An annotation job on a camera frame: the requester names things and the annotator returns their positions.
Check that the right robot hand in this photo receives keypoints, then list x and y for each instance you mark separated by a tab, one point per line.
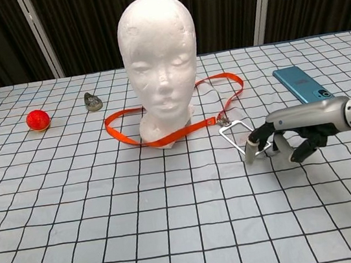
310	115

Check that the clear badge holder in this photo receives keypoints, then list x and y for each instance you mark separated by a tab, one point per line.
225	136

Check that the white foam mannequin head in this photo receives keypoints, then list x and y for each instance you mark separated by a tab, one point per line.
158	58

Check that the teal smartphone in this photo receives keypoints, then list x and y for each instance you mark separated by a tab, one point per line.
299	83

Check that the red ball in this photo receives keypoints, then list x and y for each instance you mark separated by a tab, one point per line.
38	120

